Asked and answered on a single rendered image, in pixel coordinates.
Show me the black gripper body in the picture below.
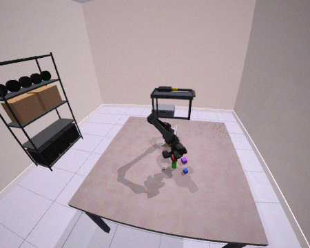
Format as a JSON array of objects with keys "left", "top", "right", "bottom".
[{"left": 163, "top": 148, "right": 175, "bottom": 158}]

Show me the purple block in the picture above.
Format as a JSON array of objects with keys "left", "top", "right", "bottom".
[{"left": 181, "top": 157, "right": 187, "bottom": 164}]

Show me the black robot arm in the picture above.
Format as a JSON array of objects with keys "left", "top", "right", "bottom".
[{"left": 147, "top": 112, "right": 186, "bottom": 160}]

